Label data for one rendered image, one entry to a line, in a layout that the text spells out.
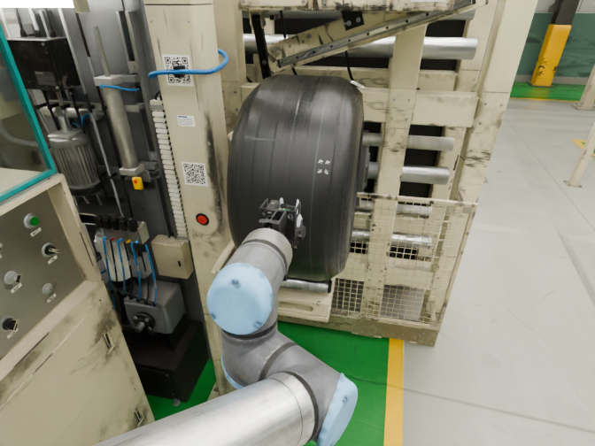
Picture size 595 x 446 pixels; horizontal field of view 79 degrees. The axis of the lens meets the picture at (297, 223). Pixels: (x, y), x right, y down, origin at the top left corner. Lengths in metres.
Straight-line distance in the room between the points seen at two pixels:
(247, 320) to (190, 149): 0.69
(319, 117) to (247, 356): 0.55
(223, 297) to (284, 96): 0.57
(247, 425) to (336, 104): 0.70
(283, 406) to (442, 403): 1.66
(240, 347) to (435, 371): 1.70
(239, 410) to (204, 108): 0.80
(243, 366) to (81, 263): 0.84
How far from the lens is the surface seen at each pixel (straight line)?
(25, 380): 1.22
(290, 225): 0.68
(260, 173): 0.84
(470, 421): 2.07
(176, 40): 1.04
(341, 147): 0.84
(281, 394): 0.46
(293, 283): 1.15
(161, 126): 1.14
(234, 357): 0.59
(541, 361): 2.47
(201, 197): 1.16
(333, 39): 1.33
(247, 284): 0.49
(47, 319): 1.27
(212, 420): 0.40
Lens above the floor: 1.67
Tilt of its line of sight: 32 degrees down
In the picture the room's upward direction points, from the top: straight up
